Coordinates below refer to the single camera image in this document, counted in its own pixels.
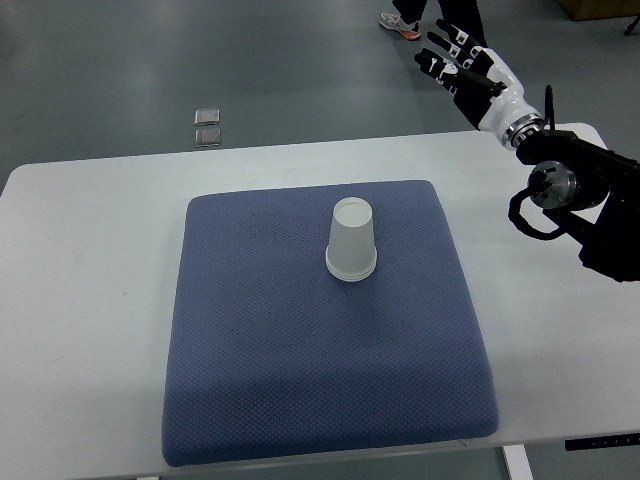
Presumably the white paper cup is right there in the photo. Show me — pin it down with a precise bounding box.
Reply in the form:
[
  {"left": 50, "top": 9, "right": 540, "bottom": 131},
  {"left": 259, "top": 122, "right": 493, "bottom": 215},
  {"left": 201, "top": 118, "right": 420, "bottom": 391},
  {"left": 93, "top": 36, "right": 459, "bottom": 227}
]
[
  {"left": 328, "top": 268, "right": 375, "bottom": 283},
  {"left": 325, "top": 197, "right": 377, "bottom": 273}
]

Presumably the black tripod leg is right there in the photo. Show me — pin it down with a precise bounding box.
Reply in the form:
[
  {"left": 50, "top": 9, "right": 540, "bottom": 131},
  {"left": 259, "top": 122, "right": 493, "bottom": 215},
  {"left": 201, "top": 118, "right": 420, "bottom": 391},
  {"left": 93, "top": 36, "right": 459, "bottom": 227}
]
[{"left": 624, "top": 15, "right": 640, "bottom": 36}]

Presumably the person's legs and shoe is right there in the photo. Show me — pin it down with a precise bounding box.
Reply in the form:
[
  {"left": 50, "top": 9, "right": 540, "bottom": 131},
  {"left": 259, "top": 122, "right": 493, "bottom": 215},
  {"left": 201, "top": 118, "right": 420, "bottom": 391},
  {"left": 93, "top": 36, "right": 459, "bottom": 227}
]
[{"left": 379, "top": 0, "right": 487, "bottom": 47}]

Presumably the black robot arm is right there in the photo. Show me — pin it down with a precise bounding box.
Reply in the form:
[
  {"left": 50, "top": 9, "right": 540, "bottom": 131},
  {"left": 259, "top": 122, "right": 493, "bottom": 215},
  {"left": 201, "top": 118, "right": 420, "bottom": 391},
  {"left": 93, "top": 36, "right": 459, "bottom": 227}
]
[{"left": 508, "top": 86, "right": 639, "bottom": 282}]

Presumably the lower metal floor plate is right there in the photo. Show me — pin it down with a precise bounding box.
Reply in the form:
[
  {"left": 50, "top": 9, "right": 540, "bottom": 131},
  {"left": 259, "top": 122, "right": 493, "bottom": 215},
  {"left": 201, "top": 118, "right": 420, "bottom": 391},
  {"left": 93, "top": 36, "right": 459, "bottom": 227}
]
[{"left": 194, "top": 128, "right": 221, "bottom": 148}]

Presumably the black table control panel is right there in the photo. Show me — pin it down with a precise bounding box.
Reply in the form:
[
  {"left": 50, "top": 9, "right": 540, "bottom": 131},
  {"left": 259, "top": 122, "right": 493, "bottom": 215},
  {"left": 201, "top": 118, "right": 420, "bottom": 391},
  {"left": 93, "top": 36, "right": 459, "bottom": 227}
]
[{"left": 564, "top": 433, "right": 640, "bottom": 451}]

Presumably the white table leg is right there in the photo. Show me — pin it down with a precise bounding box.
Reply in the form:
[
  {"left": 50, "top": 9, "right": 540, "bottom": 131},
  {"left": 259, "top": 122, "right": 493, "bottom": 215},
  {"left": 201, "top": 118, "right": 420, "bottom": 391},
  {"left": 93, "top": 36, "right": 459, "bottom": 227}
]
[{"left": 502, "top": 445, "right": 534, "bottom": 480}]

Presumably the brown cardboard box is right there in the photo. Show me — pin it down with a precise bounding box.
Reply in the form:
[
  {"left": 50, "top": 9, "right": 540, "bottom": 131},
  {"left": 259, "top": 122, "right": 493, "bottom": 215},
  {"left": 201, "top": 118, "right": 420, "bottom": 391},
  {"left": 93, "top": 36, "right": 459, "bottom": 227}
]
[{"left": 558, "top": 0, "right": 639, "bottom": 21}]

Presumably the blue fabric cushion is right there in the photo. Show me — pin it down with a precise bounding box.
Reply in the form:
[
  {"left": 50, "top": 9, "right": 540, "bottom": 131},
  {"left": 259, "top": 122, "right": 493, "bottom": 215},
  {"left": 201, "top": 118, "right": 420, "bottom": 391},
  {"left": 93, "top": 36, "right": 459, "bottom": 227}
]
[{"left": 162, "top": 180, "right": 499, "bottom": 467}]

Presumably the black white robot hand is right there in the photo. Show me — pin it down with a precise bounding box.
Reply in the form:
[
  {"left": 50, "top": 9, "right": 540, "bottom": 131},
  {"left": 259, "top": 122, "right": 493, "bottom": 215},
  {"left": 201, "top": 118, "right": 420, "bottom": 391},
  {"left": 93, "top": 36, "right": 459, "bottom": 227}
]
[{"left": 414, "top": 19, "right": 544, "bottom": 150}]

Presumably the upper metal floor plate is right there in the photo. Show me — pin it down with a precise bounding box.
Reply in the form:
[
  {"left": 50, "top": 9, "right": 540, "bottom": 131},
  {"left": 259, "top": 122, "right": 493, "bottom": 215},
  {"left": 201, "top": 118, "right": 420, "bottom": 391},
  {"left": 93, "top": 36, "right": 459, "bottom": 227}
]
[{"left": 194, "top": 108, "right": 220, "bottom": 126}]

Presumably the metal floor plate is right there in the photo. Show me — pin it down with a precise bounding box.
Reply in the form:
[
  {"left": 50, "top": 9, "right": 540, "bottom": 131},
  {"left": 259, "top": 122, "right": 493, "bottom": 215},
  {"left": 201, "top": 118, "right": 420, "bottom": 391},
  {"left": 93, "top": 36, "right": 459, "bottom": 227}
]
[
  {"left": 194, "top": 108, "right": 220, "bottom": 126},
  {"left": 194, "top": 128, "right": 221, "bottom": 148}
]

